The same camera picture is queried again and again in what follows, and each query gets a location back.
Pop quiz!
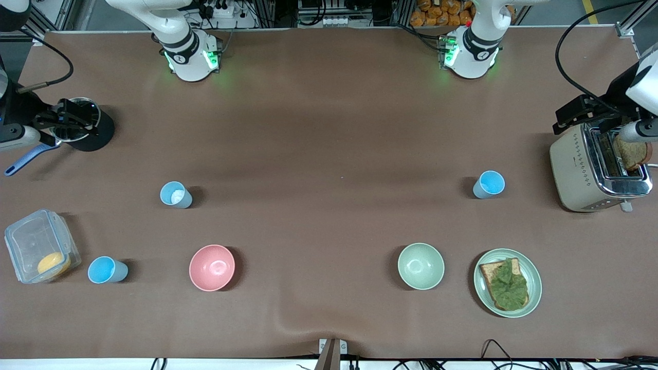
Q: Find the blue cup holding white paper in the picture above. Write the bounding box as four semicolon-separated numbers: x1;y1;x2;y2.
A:
159;181;193;209

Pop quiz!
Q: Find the beige and chrome toaster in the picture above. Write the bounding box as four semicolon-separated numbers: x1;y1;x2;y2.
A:
549;121;658;213

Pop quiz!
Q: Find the brown bread slice in toaster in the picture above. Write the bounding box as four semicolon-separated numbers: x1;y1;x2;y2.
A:
613;135;652;172

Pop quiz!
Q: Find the clear plastic lidded container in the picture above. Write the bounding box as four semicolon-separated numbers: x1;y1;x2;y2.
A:
4;209;82;284

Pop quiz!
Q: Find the yellow round food piece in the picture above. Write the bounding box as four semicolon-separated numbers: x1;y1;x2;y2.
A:
37;252;71;278

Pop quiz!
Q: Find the pale green plate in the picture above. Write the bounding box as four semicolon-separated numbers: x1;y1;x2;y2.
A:
473;248;542;318

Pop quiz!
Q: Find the pile of orange snacks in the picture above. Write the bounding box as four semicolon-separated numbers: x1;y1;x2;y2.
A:
410;0;516;27

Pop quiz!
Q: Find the bread slice under lettuce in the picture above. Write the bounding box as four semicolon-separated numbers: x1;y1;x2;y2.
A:
479;257;530;311

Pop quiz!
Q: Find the green lettuce leaf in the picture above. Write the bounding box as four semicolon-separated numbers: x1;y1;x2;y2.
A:
487;258;529;311

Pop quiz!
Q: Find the white power strip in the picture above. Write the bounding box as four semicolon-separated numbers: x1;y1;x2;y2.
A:
203;2;236;19

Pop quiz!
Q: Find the pink bowl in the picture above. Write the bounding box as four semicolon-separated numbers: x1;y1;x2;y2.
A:
189;244;236;292

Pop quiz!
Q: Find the pale green bowl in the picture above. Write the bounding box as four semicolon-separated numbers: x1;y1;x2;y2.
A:
397;243;445;290

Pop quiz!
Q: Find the black saucepan with blue handle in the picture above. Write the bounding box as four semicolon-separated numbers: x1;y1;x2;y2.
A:
4;97;115;177

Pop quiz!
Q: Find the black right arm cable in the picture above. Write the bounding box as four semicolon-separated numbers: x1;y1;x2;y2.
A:
18;33;74;95

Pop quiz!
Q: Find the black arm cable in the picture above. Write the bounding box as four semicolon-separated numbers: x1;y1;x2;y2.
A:
555;0;658;116
18;33;74;95

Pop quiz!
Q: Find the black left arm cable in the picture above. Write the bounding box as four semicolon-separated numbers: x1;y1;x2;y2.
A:
555;0;658;116

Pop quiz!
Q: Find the aluminium frame rail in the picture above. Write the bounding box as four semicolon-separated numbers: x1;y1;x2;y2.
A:
26;0;78;34
615;0;658;57

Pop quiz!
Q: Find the thin black cable loop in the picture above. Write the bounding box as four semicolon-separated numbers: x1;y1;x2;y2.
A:
481;339;515;370

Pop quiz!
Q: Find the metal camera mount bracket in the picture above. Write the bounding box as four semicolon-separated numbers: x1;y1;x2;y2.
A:
315;338;348;370

